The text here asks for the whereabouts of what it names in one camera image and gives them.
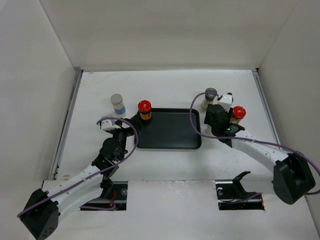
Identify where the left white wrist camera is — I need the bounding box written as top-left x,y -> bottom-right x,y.
96,115 -> 119,131

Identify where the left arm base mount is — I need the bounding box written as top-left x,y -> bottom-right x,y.
80,181 -> 129,211

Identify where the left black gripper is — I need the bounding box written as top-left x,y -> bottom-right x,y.
109,114 -> 140,161

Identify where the clear-grinder-top salt bottle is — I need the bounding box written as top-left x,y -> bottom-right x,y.
201,87 -> 218,111

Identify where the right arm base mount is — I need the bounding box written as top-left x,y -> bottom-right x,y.
215,171 -> 265,211

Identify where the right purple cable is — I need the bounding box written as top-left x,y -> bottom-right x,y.
189,91 -> 320,196

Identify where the black rectangular plastic tray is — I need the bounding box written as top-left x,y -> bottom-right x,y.
134,108 -> 202,150

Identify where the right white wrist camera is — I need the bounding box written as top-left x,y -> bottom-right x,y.
217,93 -> 228,112

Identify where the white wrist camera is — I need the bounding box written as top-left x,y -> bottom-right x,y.
96,115 -> 119,131
217,93 -> 228,112

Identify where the black-cap pepper bottle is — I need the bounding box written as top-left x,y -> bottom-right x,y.
226,92 -> 234,111

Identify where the red-lid brown jar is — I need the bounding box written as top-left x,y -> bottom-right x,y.
230,106 -> 247,124
137,100 -> 152,124

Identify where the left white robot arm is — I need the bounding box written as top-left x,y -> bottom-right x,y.
17,113 -> 142,240

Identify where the silver-lid shaker blue label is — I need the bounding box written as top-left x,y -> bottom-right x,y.
110,93 -> 126,115

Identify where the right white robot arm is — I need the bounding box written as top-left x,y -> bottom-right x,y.
204,104 -> 316,205

